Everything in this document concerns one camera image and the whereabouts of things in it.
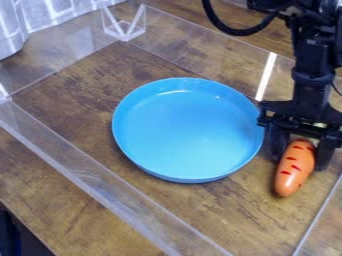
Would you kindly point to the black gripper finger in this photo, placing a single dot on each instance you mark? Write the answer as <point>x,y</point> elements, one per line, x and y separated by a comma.
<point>277,141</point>
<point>329,143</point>

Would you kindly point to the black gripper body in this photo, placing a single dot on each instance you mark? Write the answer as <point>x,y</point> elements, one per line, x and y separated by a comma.
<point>305,115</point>

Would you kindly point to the orange toy carrot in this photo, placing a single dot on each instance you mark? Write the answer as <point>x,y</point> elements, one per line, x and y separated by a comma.
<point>295,167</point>

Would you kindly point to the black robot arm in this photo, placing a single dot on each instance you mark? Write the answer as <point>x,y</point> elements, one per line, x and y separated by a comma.
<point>314,21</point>

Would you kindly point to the blue round tray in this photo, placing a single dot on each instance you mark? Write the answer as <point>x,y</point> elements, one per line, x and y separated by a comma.
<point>187,129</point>

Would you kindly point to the white patterned curtain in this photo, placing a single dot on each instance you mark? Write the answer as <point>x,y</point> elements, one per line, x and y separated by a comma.
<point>27,16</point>

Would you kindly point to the clear acrylic enclosure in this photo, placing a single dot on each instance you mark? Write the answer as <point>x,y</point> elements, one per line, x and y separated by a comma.
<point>70,185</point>

